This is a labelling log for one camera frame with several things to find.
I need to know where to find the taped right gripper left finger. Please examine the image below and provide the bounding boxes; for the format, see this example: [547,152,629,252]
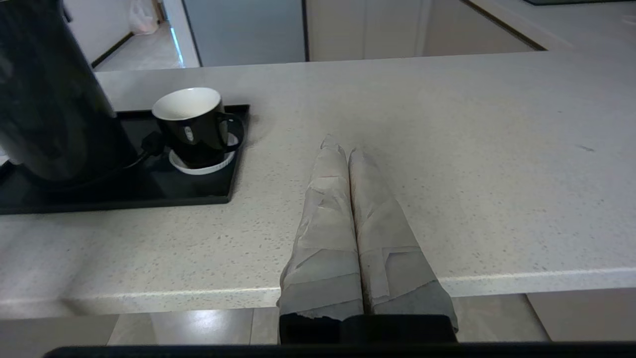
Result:
[276,133,365,344]

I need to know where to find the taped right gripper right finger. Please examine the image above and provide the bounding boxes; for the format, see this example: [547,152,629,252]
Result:
[343,146,459,344]

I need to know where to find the black cup white inside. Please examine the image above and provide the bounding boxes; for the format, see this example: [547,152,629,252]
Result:
[151,87,245,170]

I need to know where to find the black electric kettle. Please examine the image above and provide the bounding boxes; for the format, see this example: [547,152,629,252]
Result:
[0,0,140,185]

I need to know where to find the white round saucer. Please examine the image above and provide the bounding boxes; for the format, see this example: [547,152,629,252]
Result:
[168,132,241,176]

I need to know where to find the black rectangular serving tray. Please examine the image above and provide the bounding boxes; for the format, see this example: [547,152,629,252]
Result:
[0,104,251,215]

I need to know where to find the beige sink base cabinet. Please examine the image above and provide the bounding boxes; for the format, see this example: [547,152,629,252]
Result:
[306,0,430,61]

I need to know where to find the tall silver fridge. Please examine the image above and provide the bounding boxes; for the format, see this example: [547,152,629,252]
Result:
[164,0,309,68]

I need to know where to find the beige counter drawer cabinet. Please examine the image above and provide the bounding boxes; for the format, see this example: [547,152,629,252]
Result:
[422,0,547,56]

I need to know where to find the white plastic bag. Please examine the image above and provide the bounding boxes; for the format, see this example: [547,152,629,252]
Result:
[128,0,159,35]

